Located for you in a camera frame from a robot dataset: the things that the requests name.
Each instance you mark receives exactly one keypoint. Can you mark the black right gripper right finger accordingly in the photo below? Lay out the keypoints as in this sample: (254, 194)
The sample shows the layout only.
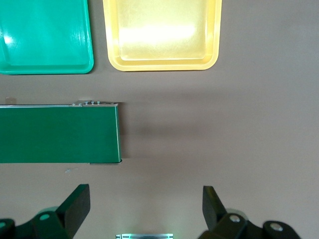
(214, 214)

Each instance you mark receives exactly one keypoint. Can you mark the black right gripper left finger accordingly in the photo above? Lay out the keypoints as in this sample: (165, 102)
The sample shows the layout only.
(72, 211)

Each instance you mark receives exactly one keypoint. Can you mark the green conveyor belt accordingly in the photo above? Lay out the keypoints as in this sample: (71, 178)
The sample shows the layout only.
(57, 134)

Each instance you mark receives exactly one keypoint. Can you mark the brown tape piece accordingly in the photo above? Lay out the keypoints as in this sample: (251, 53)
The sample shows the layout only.
(10, 100)

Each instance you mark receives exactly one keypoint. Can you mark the green plastic tray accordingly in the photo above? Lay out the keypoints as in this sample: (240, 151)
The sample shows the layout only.
(45, 37)

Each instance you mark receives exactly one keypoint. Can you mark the yellow plastic tray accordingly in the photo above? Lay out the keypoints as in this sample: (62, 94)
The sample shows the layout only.
(162, 37)

